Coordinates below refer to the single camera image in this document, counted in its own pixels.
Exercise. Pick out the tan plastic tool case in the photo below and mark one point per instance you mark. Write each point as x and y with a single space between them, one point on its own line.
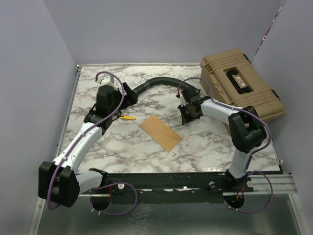
230 78

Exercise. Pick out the yellow utility knife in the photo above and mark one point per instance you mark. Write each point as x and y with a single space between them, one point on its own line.
127 117

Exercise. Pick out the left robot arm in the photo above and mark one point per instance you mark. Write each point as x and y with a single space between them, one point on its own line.
59 182

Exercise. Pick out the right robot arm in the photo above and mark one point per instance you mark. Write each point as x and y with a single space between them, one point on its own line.
246 128

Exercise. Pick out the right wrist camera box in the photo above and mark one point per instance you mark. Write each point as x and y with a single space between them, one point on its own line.
181 98

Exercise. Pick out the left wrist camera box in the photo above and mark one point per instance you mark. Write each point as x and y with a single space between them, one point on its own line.
107 80

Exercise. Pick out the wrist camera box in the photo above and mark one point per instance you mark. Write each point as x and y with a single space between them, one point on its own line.
107 80
181 98

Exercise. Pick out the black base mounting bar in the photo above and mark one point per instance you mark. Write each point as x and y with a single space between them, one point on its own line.
170 188

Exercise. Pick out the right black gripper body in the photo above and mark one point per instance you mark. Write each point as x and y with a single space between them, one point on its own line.
187 113

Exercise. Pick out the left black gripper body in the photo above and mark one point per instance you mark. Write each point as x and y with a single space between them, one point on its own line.
128 100

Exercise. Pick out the brown kraft envelope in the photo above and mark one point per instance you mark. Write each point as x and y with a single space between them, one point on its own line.
160 132

